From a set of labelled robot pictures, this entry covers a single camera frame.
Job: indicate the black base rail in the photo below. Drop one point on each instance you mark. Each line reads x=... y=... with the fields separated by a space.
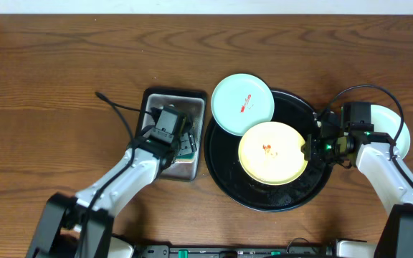
x=298 y=247

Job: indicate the black rectangular soapy water tray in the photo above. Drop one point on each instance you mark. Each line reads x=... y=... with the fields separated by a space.
x=195 y=104

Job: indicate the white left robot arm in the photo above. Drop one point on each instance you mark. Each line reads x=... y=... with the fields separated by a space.
x=82 y=225

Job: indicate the mint green plate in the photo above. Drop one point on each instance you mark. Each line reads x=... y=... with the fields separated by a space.
x=241 y=101
x=386 y=120

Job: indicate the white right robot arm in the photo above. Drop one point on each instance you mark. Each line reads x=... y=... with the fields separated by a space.
x=373 y=139

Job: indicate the yellow plate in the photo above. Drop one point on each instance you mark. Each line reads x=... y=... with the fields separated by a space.
x=270 y=153

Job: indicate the green yellow sponge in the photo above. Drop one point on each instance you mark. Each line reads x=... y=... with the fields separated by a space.
x=187 y=148

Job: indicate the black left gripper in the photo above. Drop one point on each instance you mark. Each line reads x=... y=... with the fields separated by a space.
x=193 y=140

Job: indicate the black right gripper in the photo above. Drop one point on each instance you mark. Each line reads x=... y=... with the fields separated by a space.
x=312 y=143

